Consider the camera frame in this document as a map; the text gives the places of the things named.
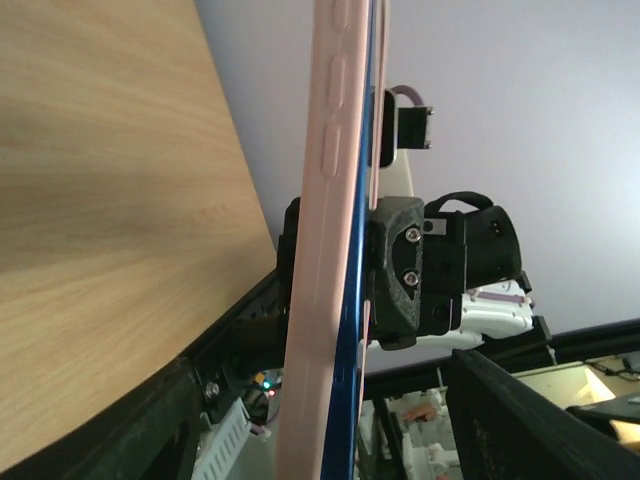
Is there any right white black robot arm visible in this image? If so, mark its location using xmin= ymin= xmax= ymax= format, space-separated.
xmin=343 ymin=192 xmax=548 ymax=352

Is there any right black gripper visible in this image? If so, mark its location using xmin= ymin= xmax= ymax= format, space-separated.
xmin=277 ymin=196 xmax=467 ymax=349

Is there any pink translucent phone case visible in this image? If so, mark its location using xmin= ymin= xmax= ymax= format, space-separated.
xmin=275 ymin=1 xmax=390 ymax=479

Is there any white slotted cable duct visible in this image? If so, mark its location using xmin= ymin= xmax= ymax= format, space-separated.
xmin=192 ymin=398 xmax=251 ymax=480

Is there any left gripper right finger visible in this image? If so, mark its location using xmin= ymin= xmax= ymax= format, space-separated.
xmin=447 ymin=350 xmax=639 ymax=479

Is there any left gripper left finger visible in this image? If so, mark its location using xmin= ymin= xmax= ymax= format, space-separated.
xmin=1 ymin=358 xmax=200 ymax=479

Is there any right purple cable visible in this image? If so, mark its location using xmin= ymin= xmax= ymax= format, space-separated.
xmin=389 ymin=84 xmax=424 ymax=109

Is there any blue phone black screen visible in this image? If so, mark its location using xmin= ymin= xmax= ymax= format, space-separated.
xmin=320 ymin=1 xmax=378 ymax=480

